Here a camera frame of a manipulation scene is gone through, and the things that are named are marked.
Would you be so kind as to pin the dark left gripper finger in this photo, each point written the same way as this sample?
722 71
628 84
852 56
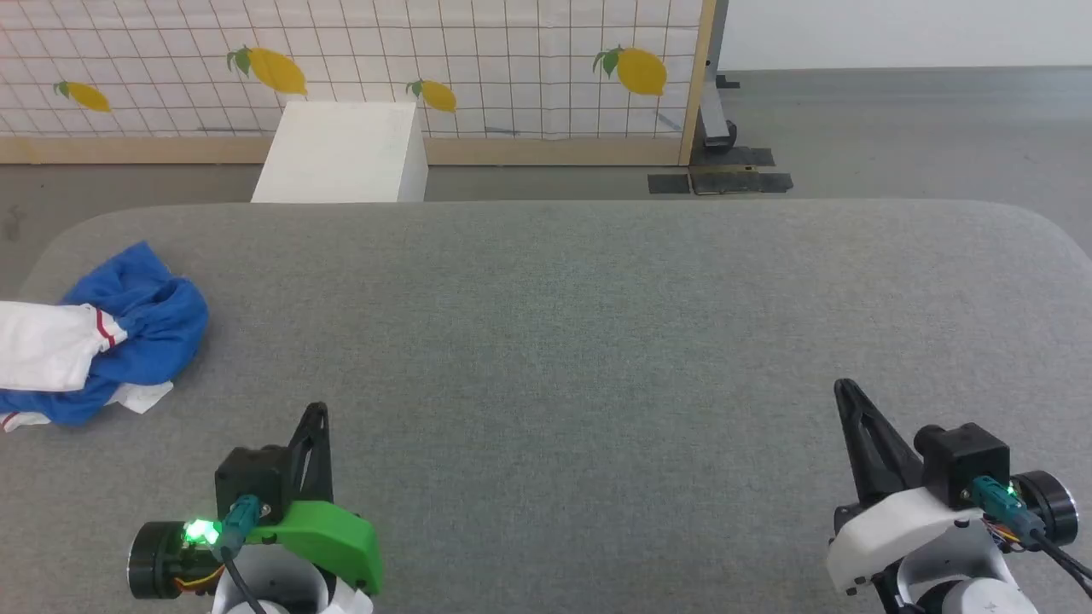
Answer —
312 460

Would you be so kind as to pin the blue white polo shirt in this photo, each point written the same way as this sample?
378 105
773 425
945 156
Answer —
145 324

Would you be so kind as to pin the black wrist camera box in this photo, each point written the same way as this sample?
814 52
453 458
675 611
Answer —
964 460
252 477

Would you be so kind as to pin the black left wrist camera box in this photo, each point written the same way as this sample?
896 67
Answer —
252 477

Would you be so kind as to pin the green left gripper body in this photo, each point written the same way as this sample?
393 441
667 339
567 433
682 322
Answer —
328 533

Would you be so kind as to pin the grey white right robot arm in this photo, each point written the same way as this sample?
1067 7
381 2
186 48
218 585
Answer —
964 580

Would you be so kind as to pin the black stand base plate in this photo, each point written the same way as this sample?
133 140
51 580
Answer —
725 175

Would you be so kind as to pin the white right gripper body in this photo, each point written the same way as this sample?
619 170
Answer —
896 524

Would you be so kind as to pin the lemon print grid panel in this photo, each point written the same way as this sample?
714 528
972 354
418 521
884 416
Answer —
512 51

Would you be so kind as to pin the small black floor tape patch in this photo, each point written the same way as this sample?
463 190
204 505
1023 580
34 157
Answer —
668 184

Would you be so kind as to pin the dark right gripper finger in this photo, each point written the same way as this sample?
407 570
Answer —
874 452

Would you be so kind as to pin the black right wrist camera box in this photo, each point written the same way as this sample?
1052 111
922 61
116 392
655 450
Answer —
964 460

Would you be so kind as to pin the white rectangular box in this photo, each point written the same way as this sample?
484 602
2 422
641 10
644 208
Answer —
341 153

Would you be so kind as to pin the grey metal stand leg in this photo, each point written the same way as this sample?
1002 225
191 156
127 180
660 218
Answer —
715 102

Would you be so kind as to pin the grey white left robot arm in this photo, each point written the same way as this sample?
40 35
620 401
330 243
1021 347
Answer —
281 588

